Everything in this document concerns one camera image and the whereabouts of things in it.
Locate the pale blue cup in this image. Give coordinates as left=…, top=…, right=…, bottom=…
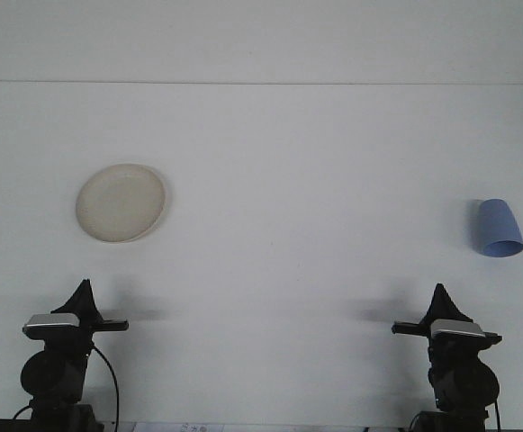
left=473, top=198, right=523, bottom=258

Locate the pale round plate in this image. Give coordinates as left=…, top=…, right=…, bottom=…
left=75, top=163, right=169, bottom=245

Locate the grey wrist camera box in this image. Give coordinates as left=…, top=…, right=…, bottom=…
left=22, top=313, right=81, bottom=335
left=430, top=319, right=488, bottom=340

